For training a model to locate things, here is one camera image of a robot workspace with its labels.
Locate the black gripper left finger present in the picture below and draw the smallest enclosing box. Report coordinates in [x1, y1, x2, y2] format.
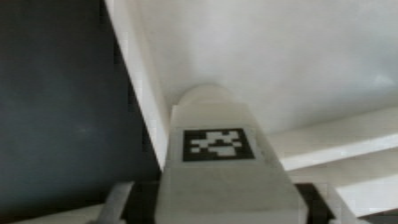
[88, 181, 162, 224]

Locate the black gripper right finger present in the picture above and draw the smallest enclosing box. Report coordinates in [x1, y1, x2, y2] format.
[294, 182, 363, 224]

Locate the white table leg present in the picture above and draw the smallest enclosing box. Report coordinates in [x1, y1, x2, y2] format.
[155, 85, 310, 224]

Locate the white square tabletop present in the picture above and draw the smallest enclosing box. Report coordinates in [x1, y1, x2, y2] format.
[106, 0, 398, 170]

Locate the white U-shaped obstacle fence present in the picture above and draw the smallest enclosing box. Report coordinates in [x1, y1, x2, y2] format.
[11, 146, 398, 224]

